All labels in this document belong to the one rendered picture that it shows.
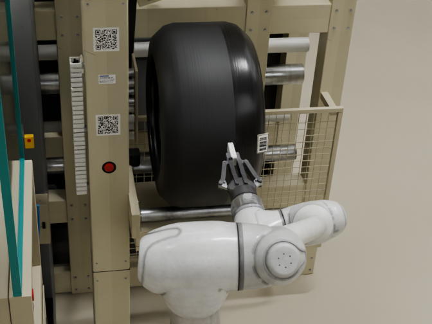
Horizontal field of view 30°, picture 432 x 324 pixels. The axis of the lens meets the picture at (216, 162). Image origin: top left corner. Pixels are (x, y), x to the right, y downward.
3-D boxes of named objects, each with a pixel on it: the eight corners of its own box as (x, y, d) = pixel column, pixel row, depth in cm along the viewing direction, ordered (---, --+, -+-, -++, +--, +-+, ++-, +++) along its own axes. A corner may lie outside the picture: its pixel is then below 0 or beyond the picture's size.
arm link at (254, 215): (233, 235, 220) (279, 225, 220) (243, 279, 208) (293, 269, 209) (228, 208, 212) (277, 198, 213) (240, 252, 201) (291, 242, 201)
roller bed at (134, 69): (84, 144, 299) (81, 72, 282) (82, 124, 311) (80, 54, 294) (137, 142, 302) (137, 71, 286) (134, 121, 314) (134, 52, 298)
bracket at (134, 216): (131, 238, 263) (131, 215, 257) (121, 170, 295) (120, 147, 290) (141, 238, 263) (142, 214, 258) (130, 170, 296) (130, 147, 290)
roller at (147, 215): (136, 210, 268) (137, 224, 267) (137, 207, 264) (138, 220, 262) (238, 203, 274) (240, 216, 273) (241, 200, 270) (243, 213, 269)
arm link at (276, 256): (300, 218, 164) (234, 220, 164) (314, 224, 146) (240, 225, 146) (301, 283, 164) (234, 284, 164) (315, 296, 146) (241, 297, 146)
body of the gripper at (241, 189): (262, 192, 218) (255, 169, 225) (231, 194, 217) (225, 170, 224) (259, 211, 223) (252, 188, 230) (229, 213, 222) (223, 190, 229)
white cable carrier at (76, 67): (76, 195, 264) (69, 63, 238) (76, 186, 268) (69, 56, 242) (90, 194, 265) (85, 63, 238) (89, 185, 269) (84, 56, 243)
